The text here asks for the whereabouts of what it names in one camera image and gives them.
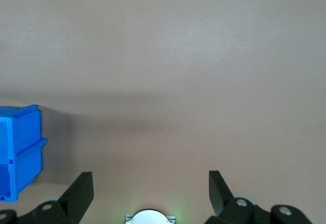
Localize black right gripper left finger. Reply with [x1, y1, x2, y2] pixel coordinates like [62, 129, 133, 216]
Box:
[0, 172, 94, 224]

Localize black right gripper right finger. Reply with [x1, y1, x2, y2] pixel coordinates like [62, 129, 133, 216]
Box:
[203, 170, 314, 224]

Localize blue plastic storage bin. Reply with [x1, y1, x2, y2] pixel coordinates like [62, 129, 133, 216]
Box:
[0, 104, 48, 203]

